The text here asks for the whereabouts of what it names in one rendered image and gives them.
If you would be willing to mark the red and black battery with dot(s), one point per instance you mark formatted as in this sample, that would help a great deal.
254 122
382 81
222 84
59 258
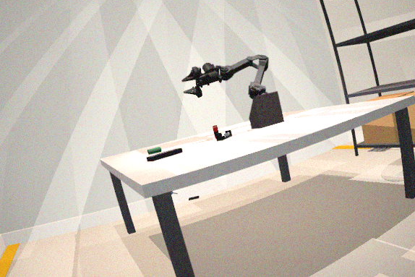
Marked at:
215 129

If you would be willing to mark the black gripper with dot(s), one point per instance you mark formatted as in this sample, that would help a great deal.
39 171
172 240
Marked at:
199 79

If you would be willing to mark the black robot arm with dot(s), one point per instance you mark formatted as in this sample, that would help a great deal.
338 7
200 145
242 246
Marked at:
227 72

